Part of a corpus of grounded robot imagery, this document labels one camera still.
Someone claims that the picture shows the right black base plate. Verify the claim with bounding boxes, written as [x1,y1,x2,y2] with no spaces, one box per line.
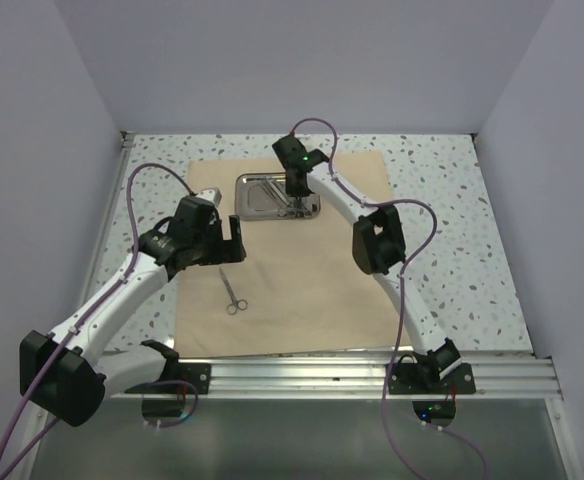
[386,354,477,395]

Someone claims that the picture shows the stainless steel instrument tray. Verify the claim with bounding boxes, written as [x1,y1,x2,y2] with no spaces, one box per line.
[234,173,321,221]

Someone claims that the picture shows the small steel scissors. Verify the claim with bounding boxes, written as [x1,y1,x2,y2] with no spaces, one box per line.
[219,268,248,315]

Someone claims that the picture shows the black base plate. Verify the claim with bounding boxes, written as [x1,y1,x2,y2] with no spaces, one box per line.
[386,354,477,395]
[167,362,212,395]

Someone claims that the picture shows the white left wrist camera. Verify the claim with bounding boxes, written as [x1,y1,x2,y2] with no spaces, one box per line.
[196,187,222,208]

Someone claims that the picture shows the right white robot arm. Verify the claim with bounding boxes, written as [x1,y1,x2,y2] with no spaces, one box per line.
[272,134,461,393]

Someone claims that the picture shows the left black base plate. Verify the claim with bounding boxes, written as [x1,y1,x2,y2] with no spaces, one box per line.
[167,362,212,395]

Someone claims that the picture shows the steel forceps with ring handles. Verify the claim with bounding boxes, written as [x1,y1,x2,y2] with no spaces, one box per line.
[277,198,316,219]

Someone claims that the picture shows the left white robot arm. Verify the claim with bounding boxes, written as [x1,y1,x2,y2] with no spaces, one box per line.
[19,188,246,427]

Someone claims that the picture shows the aluminium mounting rail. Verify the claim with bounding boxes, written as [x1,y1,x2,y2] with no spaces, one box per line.
[96,352,558,401]

